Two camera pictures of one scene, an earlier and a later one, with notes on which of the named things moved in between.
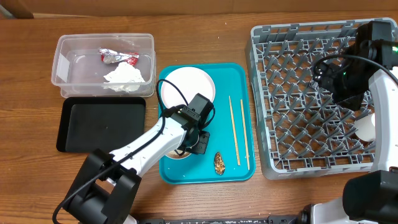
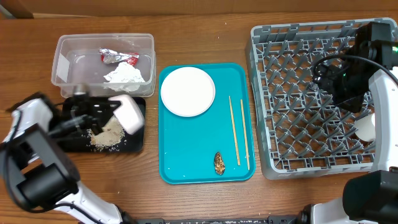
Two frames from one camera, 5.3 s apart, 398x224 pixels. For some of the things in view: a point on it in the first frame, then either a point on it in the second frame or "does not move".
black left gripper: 202,146 to 92,122
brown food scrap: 219,163 does not move
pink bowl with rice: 174,155 to 128,115
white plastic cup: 365,126 does not move
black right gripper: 323,75 does not move
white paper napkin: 125,78 does not move
